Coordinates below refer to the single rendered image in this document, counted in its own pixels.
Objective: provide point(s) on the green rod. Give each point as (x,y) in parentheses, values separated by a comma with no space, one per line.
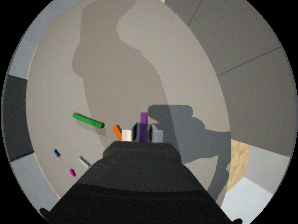
(88,120)

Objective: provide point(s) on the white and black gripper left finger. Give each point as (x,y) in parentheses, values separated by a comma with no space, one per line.
(130,133)

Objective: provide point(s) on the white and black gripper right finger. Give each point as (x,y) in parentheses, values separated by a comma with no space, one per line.
(155,135)

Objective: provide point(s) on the purple rod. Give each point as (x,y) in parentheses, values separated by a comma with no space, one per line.
(142,127)

